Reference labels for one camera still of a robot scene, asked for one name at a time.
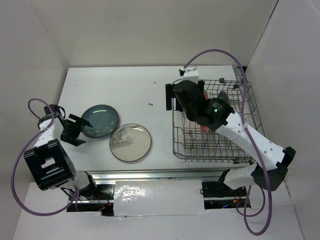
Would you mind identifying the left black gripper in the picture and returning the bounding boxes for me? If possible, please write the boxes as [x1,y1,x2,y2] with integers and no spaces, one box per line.
[60,113,91,147]

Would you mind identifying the red plate blue flower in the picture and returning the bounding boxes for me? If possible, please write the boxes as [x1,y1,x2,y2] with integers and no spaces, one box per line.
[200,89,211,135]

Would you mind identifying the dark teal plate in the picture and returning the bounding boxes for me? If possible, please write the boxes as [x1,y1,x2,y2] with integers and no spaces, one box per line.
[218,91,230,104]

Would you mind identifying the cream plate tree pattern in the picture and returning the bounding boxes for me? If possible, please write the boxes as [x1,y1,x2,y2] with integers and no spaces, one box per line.
[109,123,152,163]

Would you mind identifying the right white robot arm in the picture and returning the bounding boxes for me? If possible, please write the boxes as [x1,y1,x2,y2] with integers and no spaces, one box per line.
[165,80,296,196]

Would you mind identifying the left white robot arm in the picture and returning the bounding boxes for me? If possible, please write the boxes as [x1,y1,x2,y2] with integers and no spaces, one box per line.
[23,104,99,200]

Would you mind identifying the teal plate white flowers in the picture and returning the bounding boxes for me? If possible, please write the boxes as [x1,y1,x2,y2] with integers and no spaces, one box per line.
[81,104,120,139]

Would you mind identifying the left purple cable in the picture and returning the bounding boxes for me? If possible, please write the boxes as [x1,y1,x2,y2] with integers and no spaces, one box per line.
[11,98,81,216]

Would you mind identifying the purple cable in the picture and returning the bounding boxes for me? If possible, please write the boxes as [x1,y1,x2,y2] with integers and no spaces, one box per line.
[184,48,273,236]
[11,98,81,216]

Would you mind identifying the grey wire dish rack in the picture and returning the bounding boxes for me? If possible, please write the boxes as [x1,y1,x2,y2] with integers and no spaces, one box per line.
[171,78,265,165]

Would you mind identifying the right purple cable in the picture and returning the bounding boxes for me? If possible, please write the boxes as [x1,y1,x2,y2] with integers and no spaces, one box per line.
[184,48,273,236]

